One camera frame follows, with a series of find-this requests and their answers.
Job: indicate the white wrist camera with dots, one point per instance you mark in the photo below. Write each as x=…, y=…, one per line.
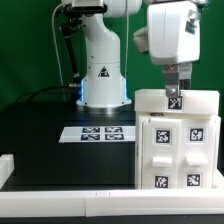
x=140, y=39

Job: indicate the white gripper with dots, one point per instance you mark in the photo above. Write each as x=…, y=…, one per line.
x=173, y=38

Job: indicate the white fiducial marker sheet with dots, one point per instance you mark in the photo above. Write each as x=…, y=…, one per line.
x=98, y=134

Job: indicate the white cabinet top block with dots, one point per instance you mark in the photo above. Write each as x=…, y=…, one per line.
x=196, y=102

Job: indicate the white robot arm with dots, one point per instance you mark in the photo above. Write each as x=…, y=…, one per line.
x=103, y=89

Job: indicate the white table border rail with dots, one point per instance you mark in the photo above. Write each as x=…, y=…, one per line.
x=114, y=202

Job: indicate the white left corner rail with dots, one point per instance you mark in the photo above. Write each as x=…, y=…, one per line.
x=6, y=168

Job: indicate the white cabinet body frame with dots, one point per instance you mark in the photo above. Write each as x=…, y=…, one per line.
x=142, y=118

